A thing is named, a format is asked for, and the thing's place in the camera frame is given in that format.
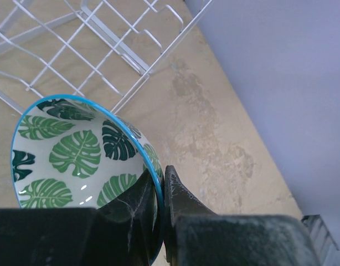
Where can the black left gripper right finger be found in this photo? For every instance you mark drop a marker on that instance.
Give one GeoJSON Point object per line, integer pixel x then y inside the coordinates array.
{"type": "Point", "coordinates": [195, 235]}

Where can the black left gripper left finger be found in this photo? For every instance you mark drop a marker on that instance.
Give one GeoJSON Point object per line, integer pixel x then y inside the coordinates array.
{"type": "Point", "coordinates": [120, 233]}

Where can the green leaf pattern bowl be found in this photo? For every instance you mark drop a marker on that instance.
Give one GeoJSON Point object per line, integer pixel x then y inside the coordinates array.
{"type": "Point", "coordinates": [68, 151]}

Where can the aluminium frame rail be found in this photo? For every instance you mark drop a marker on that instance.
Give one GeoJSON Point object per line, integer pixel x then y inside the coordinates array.
{"type": "Point", "coordinates": [325, 246]}

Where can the white wire dish rack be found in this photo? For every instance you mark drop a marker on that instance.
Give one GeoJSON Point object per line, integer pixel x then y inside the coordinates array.
{"type": "Point", "coordinates": [101, 50]}

